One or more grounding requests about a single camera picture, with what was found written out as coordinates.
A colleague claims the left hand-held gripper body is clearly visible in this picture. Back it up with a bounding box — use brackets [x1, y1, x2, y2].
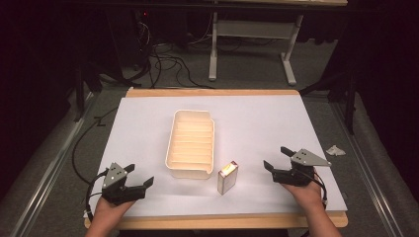
[101, 162, 147, 207]

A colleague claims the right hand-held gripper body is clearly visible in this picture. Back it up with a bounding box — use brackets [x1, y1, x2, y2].
[271, 148, 332, 188]

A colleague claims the small white box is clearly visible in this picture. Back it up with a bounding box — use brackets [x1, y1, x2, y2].
[216, 160, 239, 197]

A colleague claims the cream plastic divided tray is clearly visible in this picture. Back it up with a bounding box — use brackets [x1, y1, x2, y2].
[164, 109, 216, 181]

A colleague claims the person's left hand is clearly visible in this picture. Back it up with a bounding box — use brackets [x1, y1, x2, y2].
[94, 197, 136, 220]

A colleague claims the person's right hand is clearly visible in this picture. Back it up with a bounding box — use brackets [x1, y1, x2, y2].
[282, 176, 326, 215]

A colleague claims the crumpled white paper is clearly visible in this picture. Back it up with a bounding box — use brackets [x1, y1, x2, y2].
[325, 144, 347, 157]

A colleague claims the white paper sheet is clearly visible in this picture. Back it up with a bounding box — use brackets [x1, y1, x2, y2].
[88, 95, 349, 218]

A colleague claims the black stand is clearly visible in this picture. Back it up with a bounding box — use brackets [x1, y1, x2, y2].
[298, 67, 360, 136]
[72, 60, 104, 123]

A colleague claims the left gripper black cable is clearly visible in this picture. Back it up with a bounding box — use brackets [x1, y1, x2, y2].
[85, 169, 110, 215]

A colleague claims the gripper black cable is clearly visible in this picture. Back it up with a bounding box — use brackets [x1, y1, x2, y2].
[297, 169, 329, 210]
[85, 169, 110, 215]

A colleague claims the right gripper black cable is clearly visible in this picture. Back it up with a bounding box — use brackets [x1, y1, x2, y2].
[297, 169, 329, 210]

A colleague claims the black floor cable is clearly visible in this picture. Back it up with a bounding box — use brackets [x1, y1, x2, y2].
[71, 108, 118, 186]

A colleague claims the metal floor rail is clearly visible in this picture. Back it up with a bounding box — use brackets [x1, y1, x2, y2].
[329, 101, 407, 237]
[9, 92, 97, 237]

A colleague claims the bundle of black floor cables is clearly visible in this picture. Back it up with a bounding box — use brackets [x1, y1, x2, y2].
[131, 19, 216, 91]

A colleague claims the white metal desk frame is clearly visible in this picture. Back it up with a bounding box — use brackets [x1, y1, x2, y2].
[208, 0, 349, 87]

